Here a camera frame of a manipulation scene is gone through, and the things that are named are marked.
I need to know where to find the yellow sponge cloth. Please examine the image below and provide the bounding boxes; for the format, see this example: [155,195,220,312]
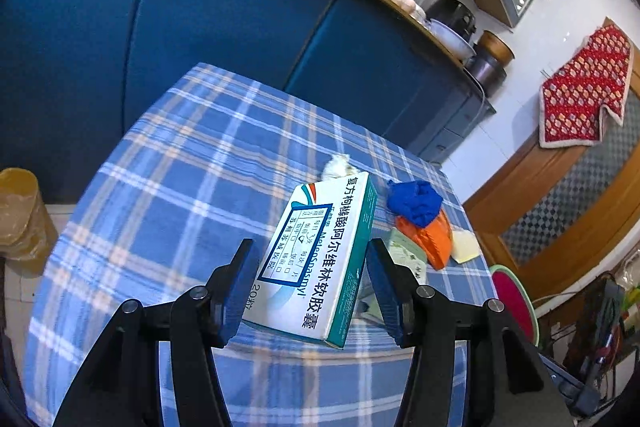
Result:
[451,229,482,265]

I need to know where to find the pale green small carton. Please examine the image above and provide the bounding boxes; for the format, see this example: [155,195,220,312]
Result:
[356,228,427,326]

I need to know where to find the white teal medicine box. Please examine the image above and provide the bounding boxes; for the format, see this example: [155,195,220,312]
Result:
[243,172,378,349]

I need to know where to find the white tissue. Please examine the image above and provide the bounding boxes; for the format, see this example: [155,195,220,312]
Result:
[321,154,359,181]

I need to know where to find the blue kitchen cabinets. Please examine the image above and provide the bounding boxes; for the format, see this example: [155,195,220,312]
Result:
[1,0,491,202]

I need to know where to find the red bin with green rim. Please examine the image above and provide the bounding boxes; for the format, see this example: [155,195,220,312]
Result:
[489,265,539,346]

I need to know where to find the orange folded plastic bag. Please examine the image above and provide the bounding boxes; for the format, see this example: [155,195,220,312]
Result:
[395,209,452,270]

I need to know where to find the wooden door with glass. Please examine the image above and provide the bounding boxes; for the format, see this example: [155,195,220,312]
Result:
[464,41,639,301]

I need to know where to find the brown paper sack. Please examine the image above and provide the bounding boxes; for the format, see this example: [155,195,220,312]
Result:
[0,168,58,275]

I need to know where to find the blue crumpled cloth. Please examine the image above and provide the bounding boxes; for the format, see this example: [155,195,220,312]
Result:
[386,180,444,229]

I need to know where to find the blue plaid tablecloth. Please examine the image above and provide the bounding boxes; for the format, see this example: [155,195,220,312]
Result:
[23,63,469,426]

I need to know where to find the dark rice cooker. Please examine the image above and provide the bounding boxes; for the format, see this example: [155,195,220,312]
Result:
[465,30,515,98]

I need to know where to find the red patterned quilted mat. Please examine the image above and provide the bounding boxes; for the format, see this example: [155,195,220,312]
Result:
[538,23,634,150]

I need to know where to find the white basin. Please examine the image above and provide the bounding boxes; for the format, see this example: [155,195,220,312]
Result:
[426,20,475,62]

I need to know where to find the black air fryer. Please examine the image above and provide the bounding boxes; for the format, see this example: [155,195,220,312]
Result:
[425,0,476,42]

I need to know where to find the black wire rack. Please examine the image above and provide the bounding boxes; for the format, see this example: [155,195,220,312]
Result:
[541,272,625,390]

